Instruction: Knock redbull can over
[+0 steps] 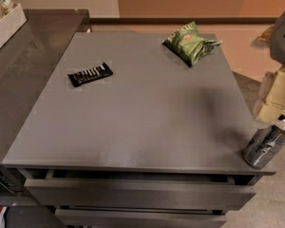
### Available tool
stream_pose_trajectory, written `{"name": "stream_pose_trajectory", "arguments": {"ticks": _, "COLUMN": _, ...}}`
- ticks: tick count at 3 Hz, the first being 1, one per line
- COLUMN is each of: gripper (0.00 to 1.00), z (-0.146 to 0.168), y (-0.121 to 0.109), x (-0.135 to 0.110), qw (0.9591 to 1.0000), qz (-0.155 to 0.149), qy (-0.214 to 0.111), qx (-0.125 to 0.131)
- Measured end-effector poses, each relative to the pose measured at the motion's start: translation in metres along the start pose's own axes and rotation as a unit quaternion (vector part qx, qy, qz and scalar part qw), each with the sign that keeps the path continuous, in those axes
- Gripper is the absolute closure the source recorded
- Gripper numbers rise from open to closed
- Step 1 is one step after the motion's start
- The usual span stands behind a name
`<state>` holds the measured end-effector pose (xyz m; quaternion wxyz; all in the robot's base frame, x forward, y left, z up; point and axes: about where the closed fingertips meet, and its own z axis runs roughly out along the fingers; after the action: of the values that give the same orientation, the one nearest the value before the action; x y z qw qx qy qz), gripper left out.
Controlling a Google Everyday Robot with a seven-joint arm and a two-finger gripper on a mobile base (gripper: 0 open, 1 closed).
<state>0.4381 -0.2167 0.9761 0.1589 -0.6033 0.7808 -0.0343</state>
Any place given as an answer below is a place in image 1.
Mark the silver blue redbull can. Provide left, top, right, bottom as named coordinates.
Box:
left=243, top=113, right=285, bottom=169

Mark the grey drawer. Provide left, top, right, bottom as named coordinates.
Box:
left=55, top=209, right=226, bottom=228
left=25, top=170, right=256, bottom=210

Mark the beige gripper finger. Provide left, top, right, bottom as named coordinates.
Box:
left=253, top=100, right=285, bottom=123
left=265, top=68, right=285, bottom=108

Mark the white snack box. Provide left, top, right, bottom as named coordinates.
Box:
left=0, top=4, right=27, bottom=48

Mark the green chips bag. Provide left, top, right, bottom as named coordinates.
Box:
left=162, top=22, right=222, bottom=67

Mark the grey lower drawer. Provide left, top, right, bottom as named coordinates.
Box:
left=55, top=209, right=226, bottom=228

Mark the black chocolate bar wrapper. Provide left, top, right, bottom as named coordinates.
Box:
left=67, top=63, right=113, bottom=87

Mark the grey upper drawer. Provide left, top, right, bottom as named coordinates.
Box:
left=25, top=170, right=256, bottom=210

